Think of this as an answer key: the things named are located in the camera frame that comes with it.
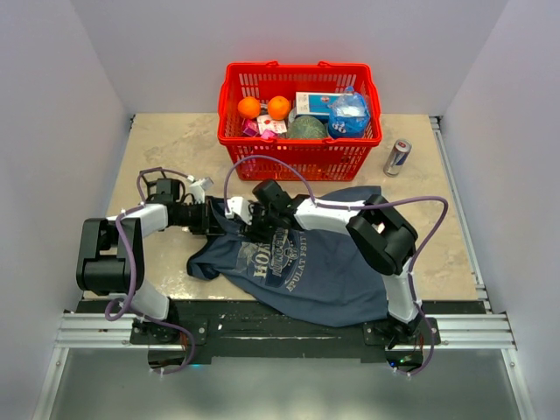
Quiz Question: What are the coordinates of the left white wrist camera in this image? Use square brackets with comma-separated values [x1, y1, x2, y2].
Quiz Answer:
[188, 177, 214, 204]

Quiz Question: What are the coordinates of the green netted melon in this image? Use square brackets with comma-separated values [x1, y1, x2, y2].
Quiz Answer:
[286, 115, 328, 139]

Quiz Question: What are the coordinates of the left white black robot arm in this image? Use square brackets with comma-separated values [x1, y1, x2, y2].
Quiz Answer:
[76, 176, 221, 345]

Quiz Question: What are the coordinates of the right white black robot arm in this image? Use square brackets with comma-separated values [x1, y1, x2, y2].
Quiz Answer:
[225, 179, 422, 350]

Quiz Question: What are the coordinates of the left orange fruit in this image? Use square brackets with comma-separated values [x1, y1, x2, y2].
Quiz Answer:
[237, 96, 261, 120]

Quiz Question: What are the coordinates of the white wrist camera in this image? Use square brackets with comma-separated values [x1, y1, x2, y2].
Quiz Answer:
[188, 177, 214, 204]
[224, 196, 252, 224]

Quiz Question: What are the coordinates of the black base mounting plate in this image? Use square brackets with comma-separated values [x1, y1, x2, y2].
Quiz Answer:
[129, 300, 441, 368]

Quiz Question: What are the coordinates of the purple cable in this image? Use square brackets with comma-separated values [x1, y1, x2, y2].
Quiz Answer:
[222, 154, 451, 377]
[103, 167, 197, 375]

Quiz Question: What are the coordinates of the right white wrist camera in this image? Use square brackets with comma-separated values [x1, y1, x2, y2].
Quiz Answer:
[224, 196, 252, 224]

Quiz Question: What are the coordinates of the pink white small box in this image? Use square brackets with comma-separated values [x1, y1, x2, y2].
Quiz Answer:
[256, 115, 287, 135]

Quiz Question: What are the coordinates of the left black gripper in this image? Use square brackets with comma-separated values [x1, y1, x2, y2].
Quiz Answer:
[174, 198, 226, 235]

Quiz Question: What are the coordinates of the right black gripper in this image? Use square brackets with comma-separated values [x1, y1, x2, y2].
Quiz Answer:
[241, 203, 280, 244]

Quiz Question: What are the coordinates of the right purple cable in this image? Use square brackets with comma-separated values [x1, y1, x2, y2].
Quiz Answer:
[222, 154, 451, 377]

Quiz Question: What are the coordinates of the blue white carton box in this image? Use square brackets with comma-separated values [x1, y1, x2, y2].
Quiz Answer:
[289, 92, 342, 123]

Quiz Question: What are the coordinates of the aluminium extrusion rail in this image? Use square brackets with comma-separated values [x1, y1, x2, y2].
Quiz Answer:
[56, 313, 516, 350]

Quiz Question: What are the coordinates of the orange fruit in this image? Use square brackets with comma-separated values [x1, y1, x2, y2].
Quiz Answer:
[267, 95, 291, 121]
[237, 96, 261, 120]

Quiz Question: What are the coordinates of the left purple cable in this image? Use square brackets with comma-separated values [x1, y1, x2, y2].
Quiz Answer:
[103, 167, 197, 375]

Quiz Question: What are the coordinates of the right orange fruit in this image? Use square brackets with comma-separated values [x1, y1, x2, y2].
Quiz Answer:
[267, 95, 291, 121]

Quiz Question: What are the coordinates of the red plastic shopping basket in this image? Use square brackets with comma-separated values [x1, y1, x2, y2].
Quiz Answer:
[217, 61, 382, 181]

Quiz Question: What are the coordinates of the silver blue energy drink can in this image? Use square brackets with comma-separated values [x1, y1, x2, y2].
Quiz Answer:
[383, 138, 412, 177]

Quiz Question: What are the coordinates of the navy blue printed t-shirt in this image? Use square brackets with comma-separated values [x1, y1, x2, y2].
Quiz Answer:
[185, 185, 390, 328]

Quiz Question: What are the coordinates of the blue plastic snack bag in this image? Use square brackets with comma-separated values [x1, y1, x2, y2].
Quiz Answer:
[327, 87, 371, 139]

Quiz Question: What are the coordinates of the magenta small box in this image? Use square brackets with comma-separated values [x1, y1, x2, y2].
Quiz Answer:
[241, 119, 260, 137]

